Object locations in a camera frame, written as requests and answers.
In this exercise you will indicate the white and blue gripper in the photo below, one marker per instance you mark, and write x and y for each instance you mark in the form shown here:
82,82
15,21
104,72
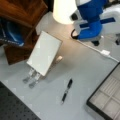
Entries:
94,18

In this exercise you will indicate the black pen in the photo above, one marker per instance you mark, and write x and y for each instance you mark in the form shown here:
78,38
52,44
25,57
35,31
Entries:
66,91

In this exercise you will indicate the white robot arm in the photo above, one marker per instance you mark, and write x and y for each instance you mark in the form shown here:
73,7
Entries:
62,10

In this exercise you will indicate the white spiral notebook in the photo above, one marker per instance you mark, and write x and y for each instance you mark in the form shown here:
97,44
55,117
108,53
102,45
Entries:
44,52

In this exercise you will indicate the brown wooden shelf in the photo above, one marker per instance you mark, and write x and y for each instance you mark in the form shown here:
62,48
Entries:
27,14

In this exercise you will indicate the black and silver drawer box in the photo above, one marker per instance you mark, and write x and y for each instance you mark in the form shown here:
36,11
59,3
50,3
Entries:
105,100

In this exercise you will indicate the blue book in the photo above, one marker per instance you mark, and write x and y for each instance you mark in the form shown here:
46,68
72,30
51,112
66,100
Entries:
10,33

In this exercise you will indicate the metal binder clip stand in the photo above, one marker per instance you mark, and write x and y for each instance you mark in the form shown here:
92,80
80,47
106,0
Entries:
32,78

